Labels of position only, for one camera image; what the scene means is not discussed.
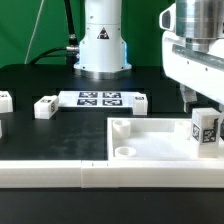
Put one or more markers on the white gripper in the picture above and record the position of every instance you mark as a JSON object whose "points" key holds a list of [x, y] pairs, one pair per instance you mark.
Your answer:
{"points": [[195, 71]]}

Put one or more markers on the white square tabletop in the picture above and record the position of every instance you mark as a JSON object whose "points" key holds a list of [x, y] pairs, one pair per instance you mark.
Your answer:
{"points": [[155, 139]]}

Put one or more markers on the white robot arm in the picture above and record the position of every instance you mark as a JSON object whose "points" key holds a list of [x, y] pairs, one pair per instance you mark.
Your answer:
{"points": [[192, 46]]}

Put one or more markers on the white obstacle fence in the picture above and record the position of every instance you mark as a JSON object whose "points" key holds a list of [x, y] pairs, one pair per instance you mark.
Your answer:
{"points": [[58, 171]]}

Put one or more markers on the white base tag plate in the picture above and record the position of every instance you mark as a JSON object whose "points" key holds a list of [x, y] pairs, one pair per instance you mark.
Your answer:
{"points": [[98, 99]]}

